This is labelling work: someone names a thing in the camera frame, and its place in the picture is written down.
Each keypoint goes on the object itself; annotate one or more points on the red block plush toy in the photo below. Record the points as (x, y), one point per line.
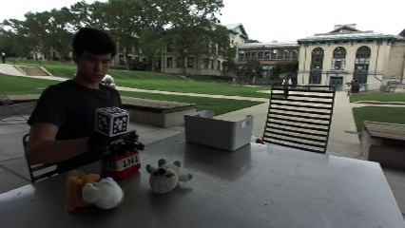
(123, 164)

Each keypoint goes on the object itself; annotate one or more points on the white marker cube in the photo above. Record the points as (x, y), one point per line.
(112, 122)

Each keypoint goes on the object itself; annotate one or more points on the stone bench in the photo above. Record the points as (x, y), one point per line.
(156, 110)
(384, 142)

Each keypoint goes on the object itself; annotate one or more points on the grey and white plush toy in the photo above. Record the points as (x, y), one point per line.
(164, 179)

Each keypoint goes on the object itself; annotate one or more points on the yellow and white plush toy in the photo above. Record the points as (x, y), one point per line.
(95, 191)

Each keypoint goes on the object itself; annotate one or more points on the the person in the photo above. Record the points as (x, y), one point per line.
(67, 107)

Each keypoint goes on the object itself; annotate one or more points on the white round object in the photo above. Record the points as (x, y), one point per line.
(108, 80)

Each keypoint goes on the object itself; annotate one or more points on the grey plastic bin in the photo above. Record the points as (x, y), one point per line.
(217, 133)

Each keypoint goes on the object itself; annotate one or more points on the folding metal chair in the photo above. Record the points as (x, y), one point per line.
(11, 107)

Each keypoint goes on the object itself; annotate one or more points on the small red object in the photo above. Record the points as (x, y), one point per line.
(259, 141)

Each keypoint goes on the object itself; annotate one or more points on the grey stone building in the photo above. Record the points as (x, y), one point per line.
(197, 57)

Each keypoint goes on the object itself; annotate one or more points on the outdoor concrete stairs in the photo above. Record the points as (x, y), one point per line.
(32, 70)

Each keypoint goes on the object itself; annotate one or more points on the large green trees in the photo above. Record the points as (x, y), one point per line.
(139, 28)

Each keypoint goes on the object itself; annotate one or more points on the black slatted metal chair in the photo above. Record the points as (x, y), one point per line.
(299, 118)

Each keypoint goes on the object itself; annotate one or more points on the brick building with glass front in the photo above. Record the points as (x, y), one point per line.
(268, 55)

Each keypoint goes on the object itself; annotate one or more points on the cream building with arched windows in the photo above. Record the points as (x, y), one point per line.
(341, 60)

